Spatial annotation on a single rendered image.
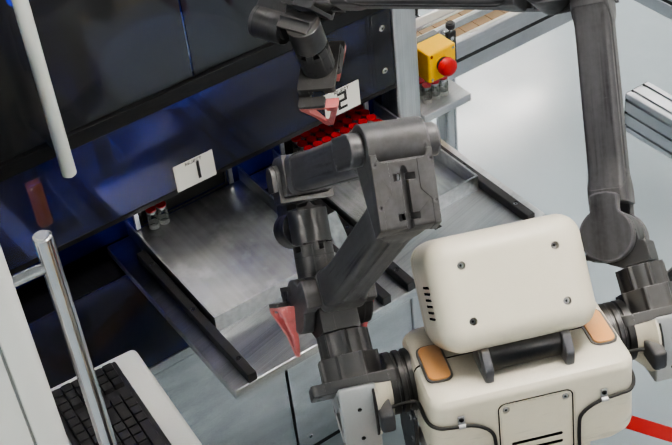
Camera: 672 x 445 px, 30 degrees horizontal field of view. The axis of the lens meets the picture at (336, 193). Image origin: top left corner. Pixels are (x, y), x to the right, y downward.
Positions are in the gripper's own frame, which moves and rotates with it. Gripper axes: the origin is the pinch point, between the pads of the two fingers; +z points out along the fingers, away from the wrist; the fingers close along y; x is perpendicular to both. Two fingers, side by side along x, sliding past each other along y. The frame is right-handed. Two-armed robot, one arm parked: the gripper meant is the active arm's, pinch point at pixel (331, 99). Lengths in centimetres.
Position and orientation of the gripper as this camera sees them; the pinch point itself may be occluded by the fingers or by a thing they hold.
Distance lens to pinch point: 218.8
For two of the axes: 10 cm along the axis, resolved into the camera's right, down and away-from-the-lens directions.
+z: 2.4, 5.6, 7.9
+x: 9.7, -0.5, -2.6
